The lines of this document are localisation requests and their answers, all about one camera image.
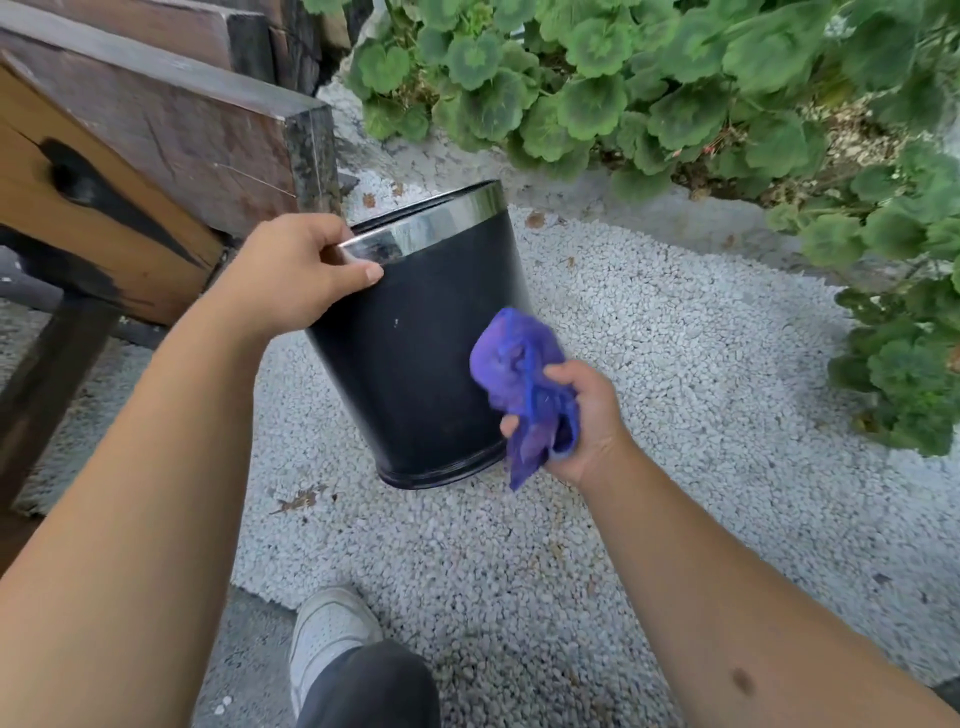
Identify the white sneaker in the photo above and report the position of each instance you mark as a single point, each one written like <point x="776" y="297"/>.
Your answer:
<point x="326" y="634"/>

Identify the person's left forearm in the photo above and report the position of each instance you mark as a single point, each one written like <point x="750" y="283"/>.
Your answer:
<point x="127" y="510"/>

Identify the wooden bench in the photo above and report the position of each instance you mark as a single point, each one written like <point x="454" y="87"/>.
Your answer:
<point x="112" y="187"/>

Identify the person's right forearm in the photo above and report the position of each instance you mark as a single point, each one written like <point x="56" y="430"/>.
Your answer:
<point x="735" y="600"/>

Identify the person's right hand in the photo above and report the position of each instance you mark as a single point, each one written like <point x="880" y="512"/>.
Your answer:
<point x="592" y="427"/>

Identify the person's left thumb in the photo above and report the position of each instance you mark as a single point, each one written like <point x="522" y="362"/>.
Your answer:
<point x="352" y="276"/>

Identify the black bin with chrome rim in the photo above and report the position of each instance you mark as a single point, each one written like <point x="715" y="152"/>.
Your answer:
<point x="420" y="337"/>

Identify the person's right thumb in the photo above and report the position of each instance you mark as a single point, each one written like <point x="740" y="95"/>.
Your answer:
<point x="566" y="379"/>

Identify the dark grey trouser leg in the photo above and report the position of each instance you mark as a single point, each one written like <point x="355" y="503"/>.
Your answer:
<point x="371" y="690"/>

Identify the purple cleaning cloth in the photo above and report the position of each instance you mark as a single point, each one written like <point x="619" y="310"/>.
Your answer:
<point x="525" y="382"/>

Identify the green geranium plant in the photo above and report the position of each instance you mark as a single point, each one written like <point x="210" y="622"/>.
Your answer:
<point x="675" y="112"/>

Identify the dark wooden beam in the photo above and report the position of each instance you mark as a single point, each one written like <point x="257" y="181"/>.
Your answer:
<point x="247" y="34"/>

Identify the person's left hand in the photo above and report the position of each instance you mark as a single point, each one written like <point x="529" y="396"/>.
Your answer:
<point x="285" y="277"/>

